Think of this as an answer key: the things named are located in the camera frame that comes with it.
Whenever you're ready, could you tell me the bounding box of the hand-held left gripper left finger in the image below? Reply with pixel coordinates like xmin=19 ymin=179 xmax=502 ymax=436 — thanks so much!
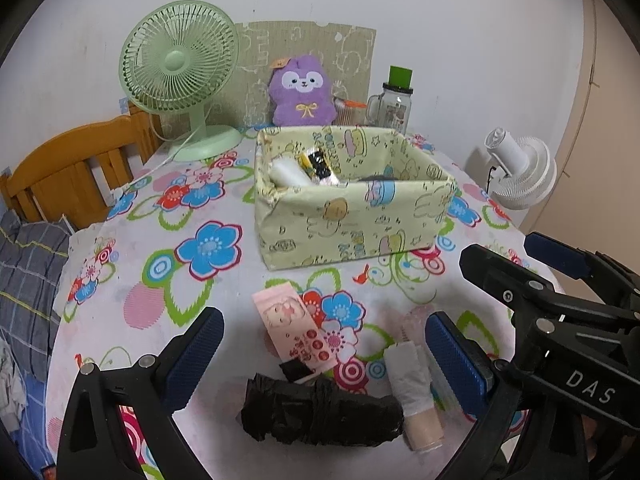
xmin=57 ymin=306 xmax=225 ymax=480

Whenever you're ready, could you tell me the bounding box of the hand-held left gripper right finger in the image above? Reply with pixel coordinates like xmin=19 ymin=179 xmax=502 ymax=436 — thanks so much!
xmin=425 ymin=311 xmax=526 ymax=480

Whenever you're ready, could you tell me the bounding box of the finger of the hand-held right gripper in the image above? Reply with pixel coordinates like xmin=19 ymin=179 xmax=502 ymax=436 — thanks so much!
xmin=459 ymin=244 xmax=640 ymax=328
xmin=523 ymin=232 xmax=640 ymax=311

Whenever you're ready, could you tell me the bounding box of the white and beige bandage roll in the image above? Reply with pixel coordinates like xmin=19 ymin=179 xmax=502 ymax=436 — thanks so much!
xmin=384 ymin=341 xmax=444 ymax=454

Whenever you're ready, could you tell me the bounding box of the pink cartoon packet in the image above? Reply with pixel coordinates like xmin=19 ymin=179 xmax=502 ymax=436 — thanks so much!
xmin=251 ymin=282 xmax=337 ymax=374

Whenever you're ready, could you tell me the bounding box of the black plastic bag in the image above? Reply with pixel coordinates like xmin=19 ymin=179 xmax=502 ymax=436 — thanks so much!
xmin=240 ymin=360 xmax=405 ymax=447

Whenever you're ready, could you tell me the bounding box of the yellow cartoon fabric storage box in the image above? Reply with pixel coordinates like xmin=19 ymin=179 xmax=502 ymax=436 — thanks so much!
xmin=254 ymin=125 xmax=456 ymax=272

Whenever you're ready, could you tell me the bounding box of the white bottle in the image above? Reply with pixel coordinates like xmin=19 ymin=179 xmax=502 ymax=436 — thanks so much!
xmin=270 ymin=157 xmax=314 ymax=189

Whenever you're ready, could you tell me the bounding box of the yellow cartoon tissue pack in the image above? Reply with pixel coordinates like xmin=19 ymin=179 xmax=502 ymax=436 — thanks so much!
xmin=300 ymin=149 xmax=341 ymax=184

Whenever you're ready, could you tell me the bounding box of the person's right hand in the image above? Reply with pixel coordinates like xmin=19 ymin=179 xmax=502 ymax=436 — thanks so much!
xmin=582 ymin=416 xmax=631 ymax=461

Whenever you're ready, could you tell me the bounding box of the floral tablecloth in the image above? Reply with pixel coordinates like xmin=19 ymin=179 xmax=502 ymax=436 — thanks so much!
xmin=45 ymin=127 xmax=566 ymax=480

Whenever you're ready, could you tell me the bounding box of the white standing fan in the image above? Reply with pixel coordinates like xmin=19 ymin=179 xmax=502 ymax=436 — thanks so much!
xmin=462 ymin=127 xmax=558 ymax=211

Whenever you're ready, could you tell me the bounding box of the beige door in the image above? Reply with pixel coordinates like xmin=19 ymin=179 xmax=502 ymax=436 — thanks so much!
xmin=520 ymin=0 xmax=640 ymax=281

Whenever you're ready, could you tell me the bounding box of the grey plaid pillow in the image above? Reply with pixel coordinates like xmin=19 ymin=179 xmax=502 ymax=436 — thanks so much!
xmin=0 ymin=210 xmax=71 ymax=377

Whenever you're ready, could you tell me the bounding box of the blue bed sheet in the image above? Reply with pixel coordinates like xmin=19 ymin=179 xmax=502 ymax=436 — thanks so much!
xmin=0 ymin=375 xmax=57 ymax=477

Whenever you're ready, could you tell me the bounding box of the crumpled white cloth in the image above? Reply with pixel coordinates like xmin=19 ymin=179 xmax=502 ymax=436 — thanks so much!
xmin=0 ymin=345 xmax=27 ymax=431

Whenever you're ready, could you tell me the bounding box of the glass jar with green lid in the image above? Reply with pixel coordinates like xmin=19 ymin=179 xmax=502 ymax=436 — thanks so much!
xmin=367 ymin=65 xmax=415 ymax=134

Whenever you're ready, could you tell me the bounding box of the small jar with orange lid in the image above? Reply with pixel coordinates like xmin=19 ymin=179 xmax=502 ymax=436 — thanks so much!
xmin=334 ymin=97 xmax=369 ymax=126

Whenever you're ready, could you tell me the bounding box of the wooden bed headboard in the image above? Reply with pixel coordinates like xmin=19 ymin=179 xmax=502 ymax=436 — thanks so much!
xmin=0 ymin=102 xmax=167 ymax=224

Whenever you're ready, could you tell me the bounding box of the purple plush toy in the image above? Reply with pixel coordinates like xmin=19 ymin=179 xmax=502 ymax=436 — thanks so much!
xmin=269 ymin=55 xmax=337 ymax=127

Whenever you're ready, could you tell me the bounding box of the green cartoon printed board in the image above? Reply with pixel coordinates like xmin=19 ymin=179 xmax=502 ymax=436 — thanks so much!
xmin=235 ymin=21 xmax=377 ymax=128

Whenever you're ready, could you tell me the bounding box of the green desk fan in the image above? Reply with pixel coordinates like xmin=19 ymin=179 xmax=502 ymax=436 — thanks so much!
xmin=119 ymin=2 xmax=244 ymax=162

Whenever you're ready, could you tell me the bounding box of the white fan power cable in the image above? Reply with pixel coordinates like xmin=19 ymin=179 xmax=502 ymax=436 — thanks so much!
xmin=132 ymin=125 xmax=201 ymax=181

